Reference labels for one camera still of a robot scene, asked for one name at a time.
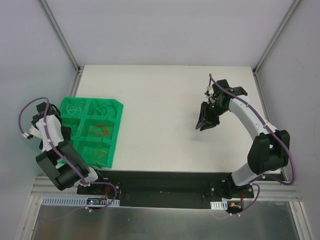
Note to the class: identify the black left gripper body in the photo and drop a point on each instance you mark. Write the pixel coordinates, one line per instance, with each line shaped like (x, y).
(65, 132)

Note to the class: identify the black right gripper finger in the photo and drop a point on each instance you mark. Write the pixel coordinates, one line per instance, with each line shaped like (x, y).
(206, 126)
(202, 123)

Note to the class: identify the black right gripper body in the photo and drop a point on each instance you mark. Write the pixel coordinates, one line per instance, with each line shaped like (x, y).
(210, 116)

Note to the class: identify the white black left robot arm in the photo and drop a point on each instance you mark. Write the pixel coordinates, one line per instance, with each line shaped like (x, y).
(59, 160)

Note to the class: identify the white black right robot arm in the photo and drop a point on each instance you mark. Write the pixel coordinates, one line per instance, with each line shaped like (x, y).
(270, 146)

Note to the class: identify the green plastic compartment tray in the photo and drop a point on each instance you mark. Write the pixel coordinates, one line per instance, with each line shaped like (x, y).
(95, 124)

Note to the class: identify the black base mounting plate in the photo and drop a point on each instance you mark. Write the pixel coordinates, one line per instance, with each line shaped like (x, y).
(160, 189)

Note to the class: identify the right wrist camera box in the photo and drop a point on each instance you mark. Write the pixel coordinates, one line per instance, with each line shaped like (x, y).
(208, 89)

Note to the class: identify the aluminium frame post left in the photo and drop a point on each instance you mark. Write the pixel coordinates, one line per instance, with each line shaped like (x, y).
(59, 34)

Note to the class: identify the aluminium frame post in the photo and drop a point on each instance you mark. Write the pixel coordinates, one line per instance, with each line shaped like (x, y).
(276, 35)
(59, 34)

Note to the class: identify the white slotted cable duct right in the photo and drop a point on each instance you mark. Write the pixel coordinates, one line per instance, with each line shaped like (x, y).
(219, 205)

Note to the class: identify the white slotted cable duct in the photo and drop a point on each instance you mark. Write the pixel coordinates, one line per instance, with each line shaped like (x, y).
(92, 202)
(219, 205)

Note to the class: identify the white slotted cable duct left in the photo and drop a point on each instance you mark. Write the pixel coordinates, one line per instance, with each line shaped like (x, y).
(92, 202)

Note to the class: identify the aluminium extrusion rail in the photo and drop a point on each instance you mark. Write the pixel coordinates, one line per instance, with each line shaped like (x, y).
(269, 191)

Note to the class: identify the aluminium frame post right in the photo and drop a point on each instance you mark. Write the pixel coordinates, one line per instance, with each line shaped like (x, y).
(276, 35)

